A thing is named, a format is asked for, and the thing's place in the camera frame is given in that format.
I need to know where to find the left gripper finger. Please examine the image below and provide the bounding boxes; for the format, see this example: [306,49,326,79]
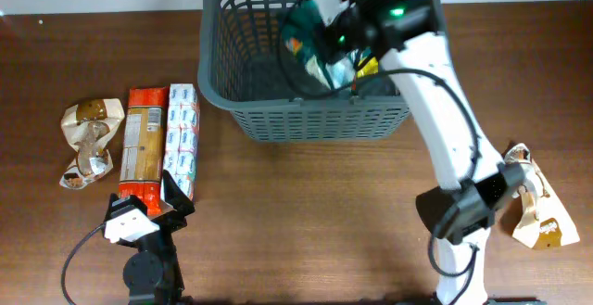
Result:
[161,171,195,216]
[107,193,139,212]

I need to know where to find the green Nescafe coffee bag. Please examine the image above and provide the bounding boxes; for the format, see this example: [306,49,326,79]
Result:
[276,0,379,99]

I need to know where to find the Kleenex tissue multipack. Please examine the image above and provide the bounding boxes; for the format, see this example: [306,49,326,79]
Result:
[163,83,200,201]

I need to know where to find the beige brown snack bag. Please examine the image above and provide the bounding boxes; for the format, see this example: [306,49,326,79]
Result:
[504,143,580,250]
[59,98,125,190]

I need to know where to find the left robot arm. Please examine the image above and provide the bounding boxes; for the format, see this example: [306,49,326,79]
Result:
[103,171,196,305]

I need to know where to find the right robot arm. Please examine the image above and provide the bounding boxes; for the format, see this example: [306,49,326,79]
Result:
[312,0,525,304]

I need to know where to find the grey plastic basket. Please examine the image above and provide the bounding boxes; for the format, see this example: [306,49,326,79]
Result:
[197,0,455,144]

